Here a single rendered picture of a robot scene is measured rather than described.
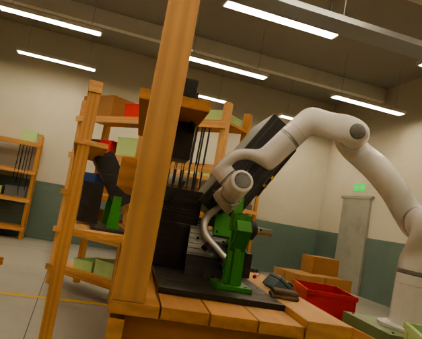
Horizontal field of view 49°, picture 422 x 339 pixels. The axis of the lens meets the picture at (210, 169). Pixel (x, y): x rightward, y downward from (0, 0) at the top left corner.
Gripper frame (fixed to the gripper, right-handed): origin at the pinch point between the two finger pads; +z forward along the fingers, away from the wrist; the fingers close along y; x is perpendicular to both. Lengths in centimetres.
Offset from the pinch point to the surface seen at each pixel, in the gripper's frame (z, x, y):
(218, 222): 3.1, 3.3, -4.6
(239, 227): -26.7, 10.1, -12.4
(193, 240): 6.2, 15.7, -4.5
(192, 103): -40, 1, 31
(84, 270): 387, 21, 67
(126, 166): -49, 37, 21
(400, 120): 556, -683, -18
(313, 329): -49, 21, -49
